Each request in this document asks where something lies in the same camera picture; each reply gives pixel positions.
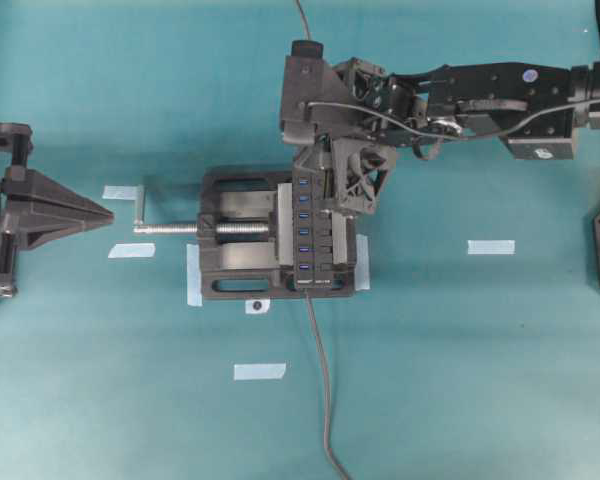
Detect grey USB cable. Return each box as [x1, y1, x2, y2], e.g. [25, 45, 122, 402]
[293, 0, 313, 44]

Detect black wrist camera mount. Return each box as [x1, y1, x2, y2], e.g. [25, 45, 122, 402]
[279, 40, 362, 146]

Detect blue tape on vise left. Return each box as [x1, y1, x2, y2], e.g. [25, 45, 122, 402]
[186, 244, 203, 307]

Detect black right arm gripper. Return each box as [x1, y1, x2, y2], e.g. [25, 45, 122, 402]
[292, 57, 430, 215]

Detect black camera cable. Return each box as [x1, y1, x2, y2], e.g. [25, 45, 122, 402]
[299, 94, 600, 144]

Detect blue tape on vise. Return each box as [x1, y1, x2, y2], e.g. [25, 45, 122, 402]
[186, 244, 203, 307]
[354, 234, 371, 291]

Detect white sticker with black dot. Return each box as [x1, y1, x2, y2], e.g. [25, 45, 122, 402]
[245, 299, 270, 315]

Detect blue tape strip near handle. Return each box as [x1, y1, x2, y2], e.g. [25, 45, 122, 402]
[102, 185, 137, 201]

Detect blue tape strip right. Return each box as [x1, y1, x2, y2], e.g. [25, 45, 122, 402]
[467, 240, 516, 255]

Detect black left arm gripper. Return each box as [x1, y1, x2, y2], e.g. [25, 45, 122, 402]
[0, 123, 114, 298]

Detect grey hub power cable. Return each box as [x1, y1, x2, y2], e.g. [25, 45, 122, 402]
[303, 289, 352, 480]

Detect silver vise crank handle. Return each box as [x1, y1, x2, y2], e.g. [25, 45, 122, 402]
[133, 185, 270, 235]

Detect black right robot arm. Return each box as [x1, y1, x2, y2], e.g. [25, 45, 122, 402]
[279, 54, 600, 216]

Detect blue tape on vise right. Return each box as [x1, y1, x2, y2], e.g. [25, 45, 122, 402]
[354, 234, 371, 291]

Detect blue tape strip left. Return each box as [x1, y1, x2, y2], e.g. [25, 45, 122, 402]
[108, 243, 156, 259]

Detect black multiport USB hub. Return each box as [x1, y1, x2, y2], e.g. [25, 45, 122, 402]
[292, 167, 334, 291]

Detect blue tape strip bottom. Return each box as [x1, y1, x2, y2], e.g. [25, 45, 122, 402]
[233, 363, 287, 381]

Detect black bench vise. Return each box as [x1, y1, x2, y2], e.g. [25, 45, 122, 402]
[196, 168, 357, 300]

